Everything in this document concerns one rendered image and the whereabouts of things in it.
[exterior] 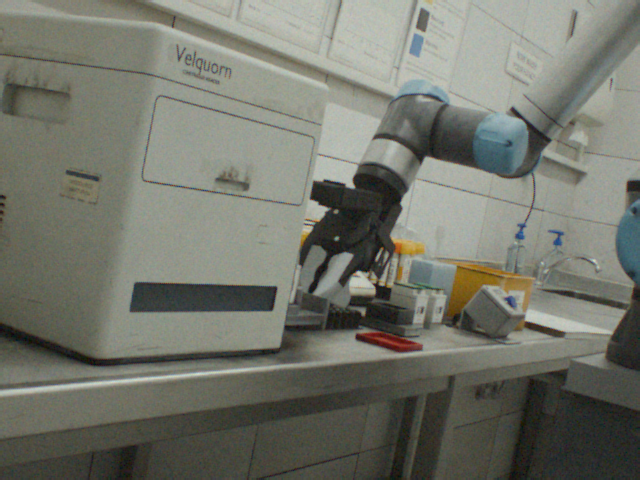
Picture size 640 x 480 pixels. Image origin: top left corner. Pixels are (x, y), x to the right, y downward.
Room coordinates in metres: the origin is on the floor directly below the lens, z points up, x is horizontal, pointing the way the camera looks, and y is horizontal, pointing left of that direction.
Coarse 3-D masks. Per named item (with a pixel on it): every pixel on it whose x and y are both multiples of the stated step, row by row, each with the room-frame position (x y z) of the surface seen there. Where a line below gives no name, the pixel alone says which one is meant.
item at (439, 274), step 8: (416, 264) 1.57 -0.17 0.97; (424, 264) 1.57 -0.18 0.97; (432, 264) 1.56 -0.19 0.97; (440, 264) 1.59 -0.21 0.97; (448, 264) 1.63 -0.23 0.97; (416, 272) 1.57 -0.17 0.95; (424, 272) 1.56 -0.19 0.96; (432, 272) 1.56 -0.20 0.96; (440, 272) 1.59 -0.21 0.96; (448, 272) 1.62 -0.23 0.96; (408, 280) 1.58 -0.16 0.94; (416, 280) 1.57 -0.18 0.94; (424, 280) 1.56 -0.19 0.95; (432, 280) 1.56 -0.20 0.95; (440, 280) 1.59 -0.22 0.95; (448, 280) 1.62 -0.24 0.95; (448, 288) 1.63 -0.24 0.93; (448, 296) 1.63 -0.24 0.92; (448, 304) 1.64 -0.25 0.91; (448, 320) 1.61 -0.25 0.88
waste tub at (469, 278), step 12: (456, 264) 1.69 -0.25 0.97; (468, 264) 1.80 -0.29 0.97; (456, 276) 1.69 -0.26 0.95; (468, 276) 1.67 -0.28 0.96; (480, 276) 1.66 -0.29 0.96; (492, 276) 1.65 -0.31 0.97; (504, 276) 1.63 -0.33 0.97; (516, 276) 1.68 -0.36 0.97; (456, 288) 1.68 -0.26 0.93; (468, 288) 1.67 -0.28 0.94; (480, 288) 1.66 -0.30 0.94; (504, 288) 1.64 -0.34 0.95; (516, 288) 1.68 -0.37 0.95; (528, 288) 1.73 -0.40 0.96; (456, 300) 1.68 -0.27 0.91; (468, 300) 1.67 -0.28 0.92; (516, 300) 1.69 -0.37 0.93; (528, 300) 1.73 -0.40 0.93; (456, 312) 1.68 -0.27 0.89
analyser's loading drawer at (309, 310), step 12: (300, 288) 1.08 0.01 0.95; (300, 300) 1.08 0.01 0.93; (312, 300) 1.13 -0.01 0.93; (324, 300) 1.13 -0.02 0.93; (288, 312) 1.07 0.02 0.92; (300, 312) 1.11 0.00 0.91; (312, 312) 1.13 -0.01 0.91; (324, 312) 1.12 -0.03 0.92; (288, 324) 1.07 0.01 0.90; (300, 324) 1.09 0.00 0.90; (312, 324) 1.12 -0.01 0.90; (324, 324) 1.13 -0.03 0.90
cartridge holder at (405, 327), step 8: (368, 304) 1.39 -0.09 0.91; (376, 304) 1.39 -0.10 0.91; (384, 304) 1.43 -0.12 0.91; (392, 304) 1.42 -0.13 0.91; (368, 312) 1.39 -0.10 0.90; (376, 312) 1.38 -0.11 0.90; (384, 312) 1.37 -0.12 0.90; (392, 312) 1.37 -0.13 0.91; (400, 312) 1.37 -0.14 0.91; (408, 312) 1.39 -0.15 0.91; (360, 320) 1.39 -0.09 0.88; (368, 320) 1.38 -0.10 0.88; (376, 320) 1.38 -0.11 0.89; (384, 320) 1.37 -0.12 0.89; (392, 320) 1.37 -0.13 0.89; (400, 320) 1.37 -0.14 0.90; (408, 320) 1.39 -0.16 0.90; (376, 328) 1.38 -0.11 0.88; (384, 328) 1.37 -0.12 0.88; (392, 328) 1.36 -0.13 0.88; (400, 328) 1.35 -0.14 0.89; (408, 328) 1.36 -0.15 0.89; (416, 328) 1.38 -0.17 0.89; (400, 336) 1.35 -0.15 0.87; (416, 336) 1.38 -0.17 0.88
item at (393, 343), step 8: (360, 336) 1.24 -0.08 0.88; (368, 336) 1.27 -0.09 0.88; (376, 336) 1.29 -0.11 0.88; (384, 336) 1.30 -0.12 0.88; (392, 336) 1.29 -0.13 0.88; (376, 344) 1.23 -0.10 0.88; (384, 344) 1.22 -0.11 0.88; (392, 344) 1.22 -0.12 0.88; (400, 344) 1.27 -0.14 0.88; (408, 344) 1.28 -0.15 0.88; (416, 344) 1.25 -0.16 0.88
